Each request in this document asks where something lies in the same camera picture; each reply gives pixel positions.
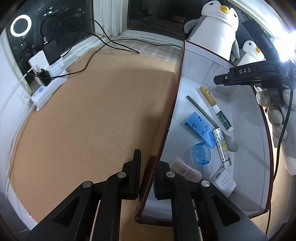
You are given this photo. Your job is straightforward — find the wooden clothespin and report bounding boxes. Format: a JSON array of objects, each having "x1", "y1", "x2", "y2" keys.
[{"x1": 199, "y1": 86, "x2": 217, "y2": 107}]

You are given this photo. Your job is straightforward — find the white usb wall charger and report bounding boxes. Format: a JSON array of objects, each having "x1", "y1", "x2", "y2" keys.
[{"x1": 210, "y1": 168, "x2": 236, "y2": 197}]

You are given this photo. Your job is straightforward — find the green white tube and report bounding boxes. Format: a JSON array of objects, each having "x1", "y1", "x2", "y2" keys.
[{"x1": 212, "y1": 104, "x2": 233, "y2": 132}]

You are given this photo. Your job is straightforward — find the pink white bottle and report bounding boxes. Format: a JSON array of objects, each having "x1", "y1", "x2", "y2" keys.
[{"x1": 170, "y1": 157, "x2": 202, "y2": 183}]

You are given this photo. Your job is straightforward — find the red box white interior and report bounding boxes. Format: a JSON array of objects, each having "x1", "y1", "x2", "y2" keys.
[{"x1": 134, "y1": 39, "x2": 275, "y2": 227}]

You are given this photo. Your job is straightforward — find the blue phone stand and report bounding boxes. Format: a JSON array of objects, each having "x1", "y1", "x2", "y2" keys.
[{"x1": 185, "y1": 112, "x2": 216, "y2": 149}]

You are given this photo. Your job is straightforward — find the patterned white lip balm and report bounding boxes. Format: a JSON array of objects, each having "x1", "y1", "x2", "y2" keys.
[{"x1": 212, "y1": 128, "x2": 232, "y2": 168}]

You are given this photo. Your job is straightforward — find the grey metal spoon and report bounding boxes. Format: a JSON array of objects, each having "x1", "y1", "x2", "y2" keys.
[{"x1": 186, "y1": 95, "x2": 238, "y2": 152}]

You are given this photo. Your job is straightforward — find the gloved right hand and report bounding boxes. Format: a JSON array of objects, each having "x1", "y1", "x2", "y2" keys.
[{"x1": 256, "y1": 89, "x2": 296, "y2": 176}]

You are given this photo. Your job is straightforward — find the small plush penguin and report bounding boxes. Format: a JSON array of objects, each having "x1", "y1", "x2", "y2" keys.
[{"x1": 237, "y1": 40, "x2": 265, "y2": 66}]

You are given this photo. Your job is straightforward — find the large plush penguin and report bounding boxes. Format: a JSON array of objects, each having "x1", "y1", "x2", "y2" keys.
[{"x1": 184, "y1": 1, "x2": 240, "y2": 61}]

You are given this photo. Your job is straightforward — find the white power strip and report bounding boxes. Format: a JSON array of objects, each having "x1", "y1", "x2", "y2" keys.
[{"x1": 31, "y1": 70, "x2": 68, "y2": 111}]

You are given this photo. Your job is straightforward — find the black plug on strip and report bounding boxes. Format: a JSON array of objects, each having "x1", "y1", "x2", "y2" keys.
[{"x1": 37, "y1": 69, "x2": 52, "y2": 86}]

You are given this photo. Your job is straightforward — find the white charger on strip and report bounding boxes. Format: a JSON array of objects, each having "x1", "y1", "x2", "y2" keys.
[{"x1": 28, "y1": 50, "x2": 49, "y2": 73}]

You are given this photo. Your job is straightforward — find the black power adapter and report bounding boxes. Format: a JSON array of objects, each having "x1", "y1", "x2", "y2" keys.
[{"x1": 44, "y1": 40, "x2": 61, "y2": 65}]

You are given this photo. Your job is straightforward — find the ring light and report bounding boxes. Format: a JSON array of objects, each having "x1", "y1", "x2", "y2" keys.
[{"x1": 274, "y1": 31, "x2": 295, "y2": 62}]

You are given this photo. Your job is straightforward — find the black cable on floor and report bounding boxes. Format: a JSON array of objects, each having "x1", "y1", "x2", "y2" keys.
[{"x1": 19, "y1": 14, "x2": 183, "y2": 79}]

